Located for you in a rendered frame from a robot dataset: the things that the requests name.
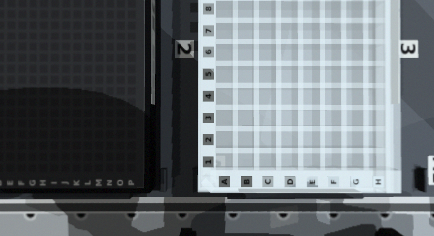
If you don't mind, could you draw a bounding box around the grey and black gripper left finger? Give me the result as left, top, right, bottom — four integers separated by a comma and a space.
179, 228, 196, 236

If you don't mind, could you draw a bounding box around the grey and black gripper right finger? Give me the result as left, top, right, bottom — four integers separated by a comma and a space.
375, 228, 403, 236

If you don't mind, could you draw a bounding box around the dark grey well plate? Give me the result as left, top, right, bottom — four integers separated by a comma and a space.
0, 0, 161, 193

